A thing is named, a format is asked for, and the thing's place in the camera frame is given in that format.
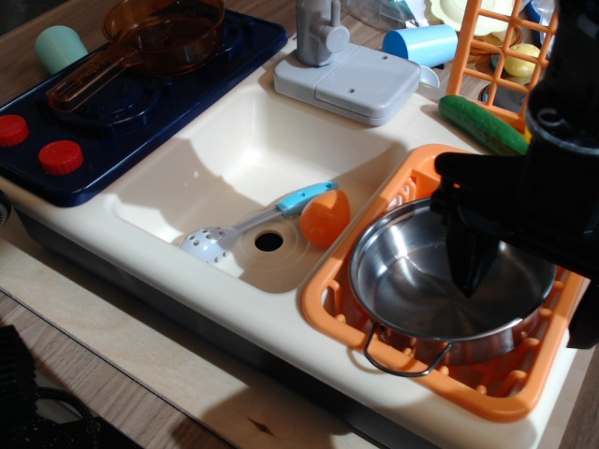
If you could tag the red stove knob front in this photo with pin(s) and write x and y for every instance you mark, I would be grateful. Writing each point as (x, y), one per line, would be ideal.
(60, 157)

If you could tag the mint green cup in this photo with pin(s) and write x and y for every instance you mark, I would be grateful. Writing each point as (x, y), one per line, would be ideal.
(58, 47)

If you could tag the stainless steel pan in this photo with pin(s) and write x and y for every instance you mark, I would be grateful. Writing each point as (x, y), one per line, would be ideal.
(399, 274)

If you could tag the yellow toy lemon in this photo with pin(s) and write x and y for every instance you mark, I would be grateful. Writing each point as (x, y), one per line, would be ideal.
(517, 67)

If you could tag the green toy cucumber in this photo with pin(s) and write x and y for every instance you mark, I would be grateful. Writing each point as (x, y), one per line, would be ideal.
(493, 133)

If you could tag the grey toy faucet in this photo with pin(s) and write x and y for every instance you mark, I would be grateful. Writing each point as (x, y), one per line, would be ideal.
(327, 71)

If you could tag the orange plastic egg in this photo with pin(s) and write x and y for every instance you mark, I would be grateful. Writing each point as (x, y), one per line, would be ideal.
(325, 218)

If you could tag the slotted spoon blue handle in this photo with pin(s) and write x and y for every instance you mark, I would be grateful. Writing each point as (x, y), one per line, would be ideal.
(214, 243)

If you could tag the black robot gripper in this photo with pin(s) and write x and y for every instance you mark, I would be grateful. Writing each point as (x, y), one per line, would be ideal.
(544, 202)

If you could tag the light blue cup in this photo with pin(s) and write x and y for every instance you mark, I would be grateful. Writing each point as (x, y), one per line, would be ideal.
(429, 46)

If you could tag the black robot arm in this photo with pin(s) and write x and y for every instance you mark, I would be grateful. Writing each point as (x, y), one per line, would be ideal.
(564, 104)

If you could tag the red stove knob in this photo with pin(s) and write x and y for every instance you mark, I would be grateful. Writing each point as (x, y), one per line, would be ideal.
(14, 130)
(60, 157)

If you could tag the cream toy sink unit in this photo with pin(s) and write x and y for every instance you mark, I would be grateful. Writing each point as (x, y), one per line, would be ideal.
(268, 347)

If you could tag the orange plastic drying rack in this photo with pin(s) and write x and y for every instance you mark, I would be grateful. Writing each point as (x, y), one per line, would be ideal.
(503, 389)

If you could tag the dark blue toy stovetop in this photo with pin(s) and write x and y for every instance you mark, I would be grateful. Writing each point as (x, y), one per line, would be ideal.
(130, 117)

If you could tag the amber transparent saucepan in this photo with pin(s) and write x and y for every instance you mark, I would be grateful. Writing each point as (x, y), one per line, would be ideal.
(152, 38)

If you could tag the orange wire basket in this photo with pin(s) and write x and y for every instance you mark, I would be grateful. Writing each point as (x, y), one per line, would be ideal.
(477, 70)

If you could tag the pale yellow plate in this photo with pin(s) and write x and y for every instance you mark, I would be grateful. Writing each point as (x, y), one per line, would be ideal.
(452, 13)

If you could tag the red stove knob rear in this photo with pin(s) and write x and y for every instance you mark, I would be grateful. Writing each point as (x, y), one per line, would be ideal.
(14, 130)

